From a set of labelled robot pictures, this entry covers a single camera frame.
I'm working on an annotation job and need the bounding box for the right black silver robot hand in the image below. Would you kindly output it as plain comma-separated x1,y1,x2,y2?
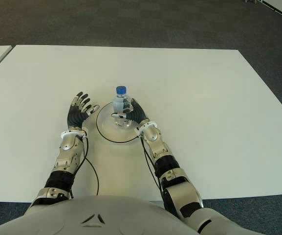
110,97,149,127

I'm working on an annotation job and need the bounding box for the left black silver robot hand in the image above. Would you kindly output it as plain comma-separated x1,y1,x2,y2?
66,91,100,129

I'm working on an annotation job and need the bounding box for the clear water bottle blue cap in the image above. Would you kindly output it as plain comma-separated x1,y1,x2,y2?
111,85,134,129

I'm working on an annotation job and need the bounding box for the white plate with black rim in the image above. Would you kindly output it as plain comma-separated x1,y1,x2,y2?
96,101,144,144

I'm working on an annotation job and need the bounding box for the grey robot torso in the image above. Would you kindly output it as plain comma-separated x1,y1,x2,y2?
0,194,254,235

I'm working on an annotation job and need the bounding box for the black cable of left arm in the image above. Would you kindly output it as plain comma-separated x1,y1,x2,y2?
68,137,100,199

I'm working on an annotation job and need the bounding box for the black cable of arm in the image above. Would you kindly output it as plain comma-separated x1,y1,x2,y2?
138,133,166,196
68,137,100,199

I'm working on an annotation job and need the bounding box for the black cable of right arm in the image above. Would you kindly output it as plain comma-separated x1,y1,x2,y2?
138,133,166,196

